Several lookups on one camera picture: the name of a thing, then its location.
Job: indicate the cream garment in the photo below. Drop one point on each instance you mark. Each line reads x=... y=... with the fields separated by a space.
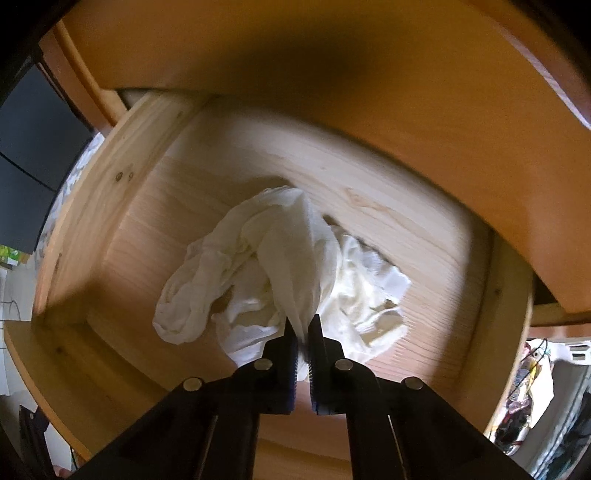
x=364 y=286

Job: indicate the wooden drawer holding clothes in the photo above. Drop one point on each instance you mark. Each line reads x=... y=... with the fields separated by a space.
x=184 y=184

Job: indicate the white crinkled garment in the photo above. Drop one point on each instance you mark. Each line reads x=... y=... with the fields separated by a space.
x=277 y=240

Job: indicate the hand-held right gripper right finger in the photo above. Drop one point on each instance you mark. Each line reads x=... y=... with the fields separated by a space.
x=314 y=364

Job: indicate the dark panel cabinet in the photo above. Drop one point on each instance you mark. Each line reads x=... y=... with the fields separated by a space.
x=32 y=152

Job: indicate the colourful fabric pile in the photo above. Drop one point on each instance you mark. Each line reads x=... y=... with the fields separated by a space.
x=519 y=397

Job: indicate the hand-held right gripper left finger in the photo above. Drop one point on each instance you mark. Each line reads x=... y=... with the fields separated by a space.
x=292 y=364

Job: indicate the grey floral blanket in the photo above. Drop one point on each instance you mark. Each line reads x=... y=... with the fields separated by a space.
x=74 y=175

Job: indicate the grey sofa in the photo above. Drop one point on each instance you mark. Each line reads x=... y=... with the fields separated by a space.
x=565 y=401

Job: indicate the wooden nightstand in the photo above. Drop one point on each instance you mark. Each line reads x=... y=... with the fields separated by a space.
x=74 y=74

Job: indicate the green box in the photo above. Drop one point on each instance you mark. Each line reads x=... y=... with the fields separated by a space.
x=11 y=254

